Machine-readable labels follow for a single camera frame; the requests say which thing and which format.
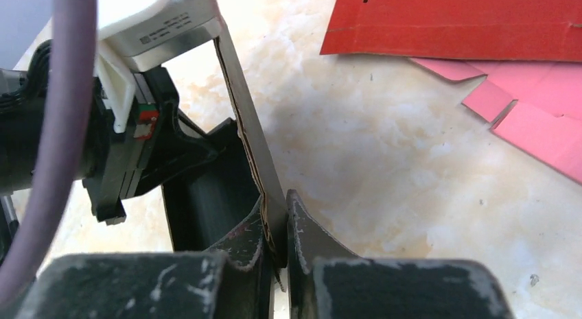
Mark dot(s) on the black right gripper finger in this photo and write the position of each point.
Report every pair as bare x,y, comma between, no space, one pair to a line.
327,280
180,145

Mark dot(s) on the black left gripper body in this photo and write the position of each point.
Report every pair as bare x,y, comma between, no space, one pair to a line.
114,165

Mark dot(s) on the black scratched right gripper finger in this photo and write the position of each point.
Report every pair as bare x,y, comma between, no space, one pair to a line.
232,279

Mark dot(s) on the black corrugated paper box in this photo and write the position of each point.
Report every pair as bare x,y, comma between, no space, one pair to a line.
203,205

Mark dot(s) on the pink flat cardboard sheet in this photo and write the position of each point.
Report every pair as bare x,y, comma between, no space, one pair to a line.
536,106

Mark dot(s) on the red flat cardboard sheet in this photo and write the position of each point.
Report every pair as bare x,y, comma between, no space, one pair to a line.
539,30

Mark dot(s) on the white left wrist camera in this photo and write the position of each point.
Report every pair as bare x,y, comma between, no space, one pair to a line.
135,36

